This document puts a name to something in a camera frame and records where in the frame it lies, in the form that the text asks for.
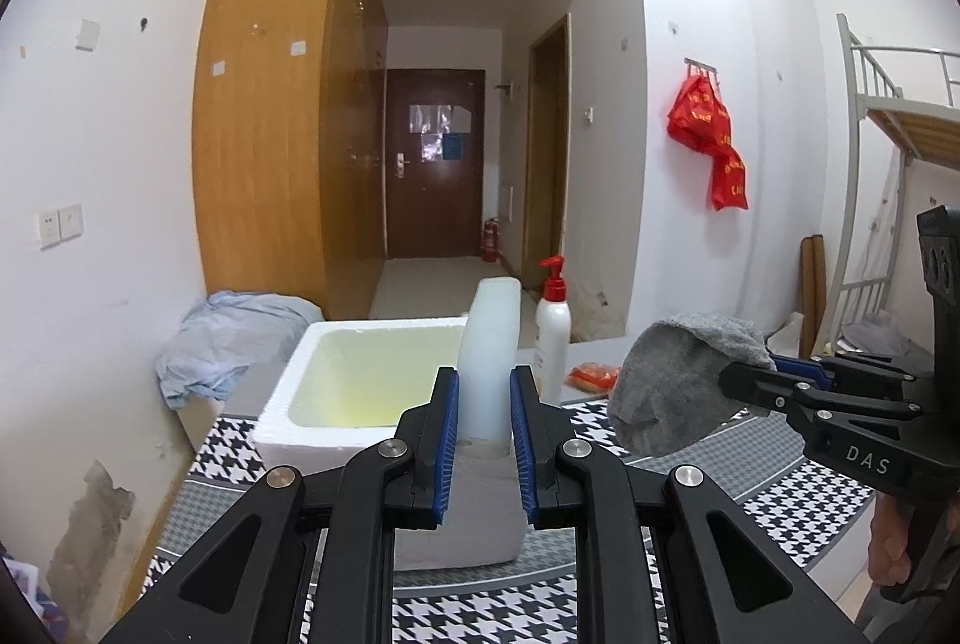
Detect grey door notice sheet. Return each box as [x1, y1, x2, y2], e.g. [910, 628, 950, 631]
[409, 104, 473, 135]

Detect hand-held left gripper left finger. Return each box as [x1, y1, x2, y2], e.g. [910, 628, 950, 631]
[97, 366, 460, 644]

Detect white red-pump lotion bottle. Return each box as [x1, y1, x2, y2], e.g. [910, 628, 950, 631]
[534, 255, 572, 405]

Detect wooden wardrobe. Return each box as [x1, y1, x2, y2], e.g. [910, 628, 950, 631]
[191, 0, 391, 321]

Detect wooden boards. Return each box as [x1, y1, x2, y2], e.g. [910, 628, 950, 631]
[799, 233, 827, 356]

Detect wooden side door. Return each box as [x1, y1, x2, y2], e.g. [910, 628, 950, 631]
[523, 14, 571, 300]

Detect grey fuzzy cloth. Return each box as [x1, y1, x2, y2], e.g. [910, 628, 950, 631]
[606, 311, 777, 457]

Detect dark brown door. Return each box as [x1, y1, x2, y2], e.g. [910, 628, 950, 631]
[386, 70, 486, 260]

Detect person's right hand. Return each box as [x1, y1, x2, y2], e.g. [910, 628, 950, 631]
[868, 490, 912, 589]

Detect red plastic bag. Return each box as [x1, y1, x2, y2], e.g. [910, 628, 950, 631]
[667, 74, 749, 211]

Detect houndstooth tablecloth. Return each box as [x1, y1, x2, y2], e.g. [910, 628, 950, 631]
[142, 389, 882, 644]

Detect white foam box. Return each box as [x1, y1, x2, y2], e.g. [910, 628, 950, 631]
[250, 314, 526, 570]

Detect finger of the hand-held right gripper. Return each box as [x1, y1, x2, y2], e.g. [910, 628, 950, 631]
[772, 350, 936, 384]
[718, 359, 925, 425]

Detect white plastic jug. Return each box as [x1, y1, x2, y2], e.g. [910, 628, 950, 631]
[457, 276, 524, 461]

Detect white plastic bag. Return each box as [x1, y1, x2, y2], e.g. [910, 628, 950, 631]
[763, 310, 809, 358]

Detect red snack packet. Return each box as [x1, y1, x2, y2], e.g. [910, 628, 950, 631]
[566, 363, 623, 394]

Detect white metal bunk bed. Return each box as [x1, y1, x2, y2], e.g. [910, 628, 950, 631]
[817, 12, 960, 345]

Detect light blue crumpled cloth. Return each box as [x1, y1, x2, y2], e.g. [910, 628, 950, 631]
[155, 291, 323, 410]

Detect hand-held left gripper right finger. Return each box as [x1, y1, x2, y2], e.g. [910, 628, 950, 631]
[510, 365, 871, 644]

